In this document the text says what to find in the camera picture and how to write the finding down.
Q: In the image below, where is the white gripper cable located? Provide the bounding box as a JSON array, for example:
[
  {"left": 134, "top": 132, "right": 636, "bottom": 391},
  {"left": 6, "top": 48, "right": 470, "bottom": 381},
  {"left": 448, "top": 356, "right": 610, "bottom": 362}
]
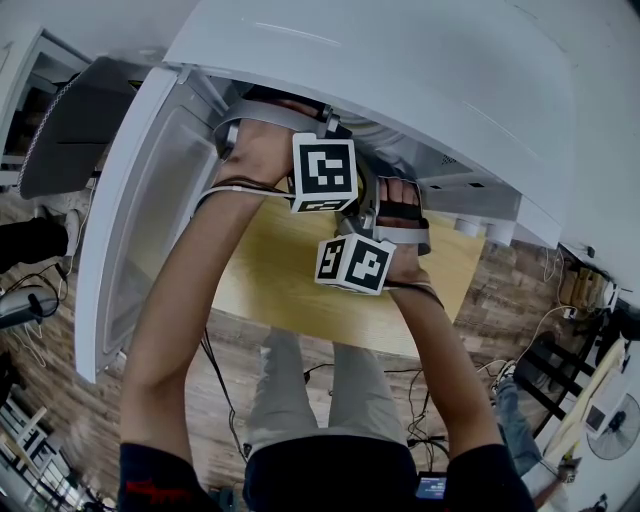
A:
[{"left": 192, "top": 183, "right": 296, "bottom": 217}]

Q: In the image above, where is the person's right forearm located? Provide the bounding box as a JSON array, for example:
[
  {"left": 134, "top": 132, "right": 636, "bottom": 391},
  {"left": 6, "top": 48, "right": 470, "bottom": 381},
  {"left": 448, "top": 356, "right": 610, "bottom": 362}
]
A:
[{"left": 387, "top": 244, "right": 504, "bottom": 474}]

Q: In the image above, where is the person's left forearm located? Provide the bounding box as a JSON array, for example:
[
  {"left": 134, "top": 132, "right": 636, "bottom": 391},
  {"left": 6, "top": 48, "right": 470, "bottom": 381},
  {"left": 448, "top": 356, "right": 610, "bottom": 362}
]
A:
[{"left": 119, "top": 179, "right": 294, "bottom": 451}]

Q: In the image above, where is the brown cardboard box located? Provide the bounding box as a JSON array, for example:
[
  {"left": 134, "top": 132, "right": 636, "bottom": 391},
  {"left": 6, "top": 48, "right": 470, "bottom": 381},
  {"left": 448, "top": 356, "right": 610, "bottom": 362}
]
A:
[{"left": 557, "top": 267, "right": 621, "bottom": 314}]

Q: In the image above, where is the beige curved board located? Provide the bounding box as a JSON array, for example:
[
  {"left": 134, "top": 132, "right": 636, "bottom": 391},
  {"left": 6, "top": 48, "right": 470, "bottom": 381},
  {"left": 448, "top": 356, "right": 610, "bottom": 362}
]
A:
[{"left": 544, "top": 338, "right": 632, "bottom": 469}]

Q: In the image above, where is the person's right leg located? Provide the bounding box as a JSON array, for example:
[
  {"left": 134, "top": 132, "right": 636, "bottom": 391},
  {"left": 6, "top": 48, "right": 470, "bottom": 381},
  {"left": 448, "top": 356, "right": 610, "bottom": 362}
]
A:
[{"left": 327, "top": 342, "right": 409, "bottom": 446}]

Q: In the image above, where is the white pod-shaped device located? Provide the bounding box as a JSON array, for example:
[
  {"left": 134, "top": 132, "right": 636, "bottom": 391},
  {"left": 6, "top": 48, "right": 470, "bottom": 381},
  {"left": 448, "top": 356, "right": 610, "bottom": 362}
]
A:
[{"left": 0, "top": 285, "right": 62, "bottom": 329}]

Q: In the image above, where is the white desk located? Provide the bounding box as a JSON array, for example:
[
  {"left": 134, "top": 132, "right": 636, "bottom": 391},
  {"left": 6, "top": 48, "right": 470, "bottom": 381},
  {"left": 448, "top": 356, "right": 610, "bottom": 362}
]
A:
[{"left": 0, "top": 24, "right": 94, "bottom": 186}]

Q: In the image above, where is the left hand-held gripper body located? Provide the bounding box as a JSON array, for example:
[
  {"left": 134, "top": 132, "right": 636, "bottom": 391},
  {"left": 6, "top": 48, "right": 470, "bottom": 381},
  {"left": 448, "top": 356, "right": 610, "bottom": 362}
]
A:
[{"left": 214, "top": 98, "right": 359, "bottom": 214}]

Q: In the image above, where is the white shelf rack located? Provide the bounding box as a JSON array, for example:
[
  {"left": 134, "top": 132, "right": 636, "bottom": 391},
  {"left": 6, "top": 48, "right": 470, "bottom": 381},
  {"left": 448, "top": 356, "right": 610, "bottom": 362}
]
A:
[{"left": 0, "top": 392, "right": 69, "bottom": 512}]

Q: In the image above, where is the person's left hand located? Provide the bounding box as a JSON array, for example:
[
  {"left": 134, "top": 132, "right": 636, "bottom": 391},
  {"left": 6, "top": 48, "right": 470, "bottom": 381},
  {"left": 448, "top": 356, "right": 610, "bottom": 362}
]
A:
[{"left": 221, "top": 120, "right": 296, "bottom": 185}]

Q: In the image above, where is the person's left leg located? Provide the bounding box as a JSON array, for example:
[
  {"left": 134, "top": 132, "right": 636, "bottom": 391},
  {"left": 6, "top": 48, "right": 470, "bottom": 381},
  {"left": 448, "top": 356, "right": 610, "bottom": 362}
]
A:
[{"left": 246, "top": 327, "right": 321, "bottom": 449}]

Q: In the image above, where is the person's right hand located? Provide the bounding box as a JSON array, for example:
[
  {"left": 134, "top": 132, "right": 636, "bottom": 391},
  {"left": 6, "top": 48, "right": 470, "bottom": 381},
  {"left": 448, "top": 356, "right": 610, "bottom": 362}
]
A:
[{"left": 377, "top": 176, "right": 424, "bottom": 207}]

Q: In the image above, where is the small white screen device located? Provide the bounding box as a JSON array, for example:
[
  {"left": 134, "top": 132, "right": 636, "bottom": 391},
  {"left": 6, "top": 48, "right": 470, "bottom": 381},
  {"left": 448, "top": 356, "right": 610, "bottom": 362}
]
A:
[{"left": 582, "top": 401, "right": 610, "bottom": 435}]

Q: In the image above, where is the black metal frame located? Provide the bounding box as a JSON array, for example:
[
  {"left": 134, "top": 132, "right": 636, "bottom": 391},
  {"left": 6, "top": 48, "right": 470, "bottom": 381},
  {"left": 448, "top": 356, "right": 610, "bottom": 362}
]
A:
[{"left": 513, "top": 329, "right": 601, "bottom": 437}]

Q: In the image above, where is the white microwave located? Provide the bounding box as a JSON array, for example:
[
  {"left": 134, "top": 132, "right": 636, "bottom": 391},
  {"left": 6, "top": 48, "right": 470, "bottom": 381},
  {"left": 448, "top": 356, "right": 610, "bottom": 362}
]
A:
[{"left": 162, "top": 0, "right": 576, "bottom": 249}]

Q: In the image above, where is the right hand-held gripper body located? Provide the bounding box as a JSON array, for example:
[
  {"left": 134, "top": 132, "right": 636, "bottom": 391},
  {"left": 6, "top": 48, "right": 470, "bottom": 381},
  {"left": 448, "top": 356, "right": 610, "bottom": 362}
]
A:
[{"left": 314, "top": 166, "right": 432, "bottom": 296}]

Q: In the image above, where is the grey chair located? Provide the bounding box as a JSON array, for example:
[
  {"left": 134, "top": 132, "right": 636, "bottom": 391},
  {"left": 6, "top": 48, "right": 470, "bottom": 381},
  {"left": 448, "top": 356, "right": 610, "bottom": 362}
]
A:
[{"left": 18, "top": 56, "right": 146, "bottom": 201}]

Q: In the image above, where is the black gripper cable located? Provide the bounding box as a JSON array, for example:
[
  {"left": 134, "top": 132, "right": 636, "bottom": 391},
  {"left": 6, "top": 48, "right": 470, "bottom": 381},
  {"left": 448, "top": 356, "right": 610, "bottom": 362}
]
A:
[{"left": 198, "top": 324, "right": 251, "bottom": 464}]

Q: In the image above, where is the white appliance door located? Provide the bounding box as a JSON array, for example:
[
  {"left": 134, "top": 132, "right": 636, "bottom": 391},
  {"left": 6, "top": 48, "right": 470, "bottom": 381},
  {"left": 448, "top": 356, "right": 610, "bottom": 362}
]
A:
[{"left": 73, "top": 64, "right": 231, "bottom": 385}]

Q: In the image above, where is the grey mesh fan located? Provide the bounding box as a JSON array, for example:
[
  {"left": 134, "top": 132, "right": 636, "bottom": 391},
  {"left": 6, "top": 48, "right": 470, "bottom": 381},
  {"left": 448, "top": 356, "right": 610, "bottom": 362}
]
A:
[{"left": 584, "top": 392, "right": 637, "bottom": 461}]

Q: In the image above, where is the person's black shirt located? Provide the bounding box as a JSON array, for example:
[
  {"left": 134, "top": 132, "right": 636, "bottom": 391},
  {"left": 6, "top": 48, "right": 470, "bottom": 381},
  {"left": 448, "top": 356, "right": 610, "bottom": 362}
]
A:
[{"left": 117, "top": 434, "right": 539, "bottom": 512}]

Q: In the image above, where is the black screen device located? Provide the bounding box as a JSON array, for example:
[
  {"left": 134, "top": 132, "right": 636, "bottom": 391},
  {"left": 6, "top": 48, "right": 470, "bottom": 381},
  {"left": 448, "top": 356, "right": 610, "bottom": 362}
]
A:
[{"left": 414, "top": 471, "right": 450, "bottom": 501}]

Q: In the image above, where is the person's leg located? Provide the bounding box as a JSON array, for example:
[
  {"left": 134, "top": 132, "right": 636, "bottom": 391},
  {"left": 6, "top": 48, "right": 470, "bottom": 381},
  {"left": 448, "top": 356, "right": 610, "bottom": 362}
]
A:
[
  {"left": 327, "top": 342, "right": 409, "bottom": 446},
  {"left": 246, "top": 327, "right": 321, "bottom": 449}
]

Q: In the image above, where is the black wrist strap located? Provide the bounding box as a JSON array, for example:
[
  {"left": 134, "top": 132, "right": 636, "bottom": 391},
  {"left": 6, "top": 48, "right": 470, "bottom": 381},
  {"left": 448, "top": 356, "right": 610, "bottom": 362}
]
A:
[{"left": 214, "top": 175, "right": 291, "bottom": 194}]

